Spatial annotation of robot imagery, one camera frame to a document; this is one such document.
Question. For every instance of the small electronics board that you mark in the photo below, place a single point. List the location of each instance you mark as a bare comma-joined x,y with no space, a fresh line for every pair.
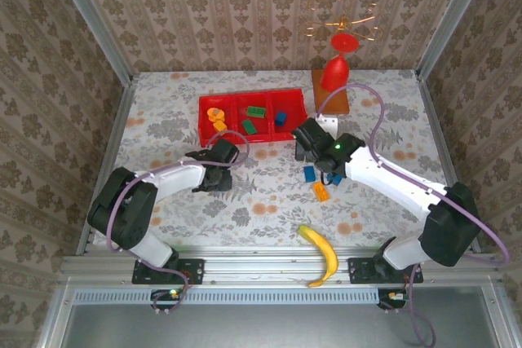
391,296
171,294

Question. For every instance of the grey metal panel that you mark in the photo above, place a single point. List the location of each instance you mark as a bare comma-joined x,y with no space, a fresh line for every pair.
244,327

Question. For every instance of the wooden block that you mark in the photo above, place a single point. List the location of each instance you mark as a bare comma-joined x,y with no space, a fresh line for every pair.
336,101

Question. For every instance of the small orange lego brick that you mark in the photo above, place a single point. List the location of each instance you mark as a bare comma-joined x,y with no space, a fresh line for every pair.
220,124

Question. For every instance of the aluminium front rail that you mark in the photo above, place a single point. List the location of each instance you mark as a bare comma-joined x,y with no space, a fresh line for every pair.
265,266

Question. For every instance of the small blue lego brick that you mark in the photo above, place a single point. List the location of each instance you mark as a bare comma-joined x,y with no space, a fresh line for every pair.
280,118

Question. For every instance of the long green lego brick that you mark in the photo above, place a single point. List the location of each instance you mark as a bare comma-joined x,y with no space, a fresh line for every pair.
256,111

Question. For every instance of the aluminium frame post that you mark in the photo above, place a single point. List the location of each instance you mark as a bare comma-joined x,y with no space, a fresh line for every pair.
95,24
448,18

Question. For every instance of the long orange lego brick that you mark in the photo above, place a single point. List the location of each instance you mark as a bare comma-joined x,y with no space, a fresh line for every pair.
321,191

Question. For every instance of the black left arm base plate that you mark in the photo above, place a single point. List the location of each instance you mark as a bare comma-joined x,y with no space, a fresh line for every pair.
193,270

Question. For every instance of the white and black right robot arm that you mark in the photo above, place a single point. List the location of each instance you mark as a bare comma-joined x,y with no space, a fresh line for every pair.
391,185

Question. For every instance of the yellow lego brick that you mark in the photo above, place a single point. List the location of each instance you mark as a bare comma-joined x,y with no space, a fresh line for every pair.
213,113

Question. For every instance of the yellow banana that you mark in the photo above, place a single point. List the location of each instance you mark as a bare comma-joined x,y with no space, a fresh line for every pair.
326,250

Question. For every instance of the red upturned goblet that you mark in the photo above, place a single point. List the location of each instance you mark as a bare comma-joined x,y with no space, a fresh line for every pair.
336,75

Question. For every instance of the aluminium table side rail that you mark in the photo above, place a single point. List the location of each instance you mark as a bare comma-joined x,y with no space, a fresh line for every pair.
118,120
428,95

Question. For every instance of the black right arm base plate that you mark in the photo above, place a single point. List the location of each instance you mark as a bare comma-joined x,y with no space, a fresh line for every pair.
359,270

